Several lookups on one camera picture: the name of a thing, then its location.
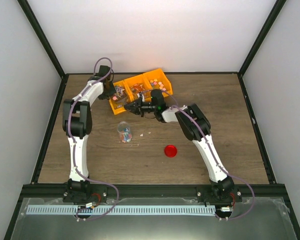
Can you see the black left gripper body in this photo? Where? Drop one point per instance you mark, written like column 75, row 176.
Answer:
column 107, row 93

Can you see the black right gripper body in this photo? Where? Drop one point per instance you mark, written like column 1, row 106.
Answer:
column 146, row 107

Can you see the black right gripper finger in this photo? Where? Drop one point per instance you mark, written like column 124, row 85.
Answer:
column 133, row 110
column 134, row 104

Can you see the clear plastic jar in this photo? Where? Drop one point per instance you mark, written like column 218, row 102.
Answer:
column 124, row 132

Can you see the red jar lid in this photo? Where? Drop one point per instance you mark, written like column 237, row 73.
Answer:
column 170, row 151

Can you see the brown slotted plastic scoop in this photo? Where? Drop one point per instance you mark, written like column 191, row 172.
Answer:
column 124, row 99

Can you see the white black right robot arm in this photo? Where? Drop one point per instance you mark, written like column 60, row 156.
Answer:
column 195, row 127

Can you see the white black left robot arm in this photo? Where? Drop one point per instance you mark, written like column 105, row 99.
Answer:
column 77, row 124

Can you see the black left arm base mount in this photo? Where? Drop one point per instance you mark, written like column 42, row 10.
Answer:
column 82, row 192

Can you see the light blue slotted cable duct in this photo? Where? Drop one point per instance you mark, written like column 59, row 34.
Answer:
column 124, row 210

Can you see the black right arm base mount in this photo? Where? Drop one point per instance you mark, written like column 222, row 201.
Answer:
column 210, row 195

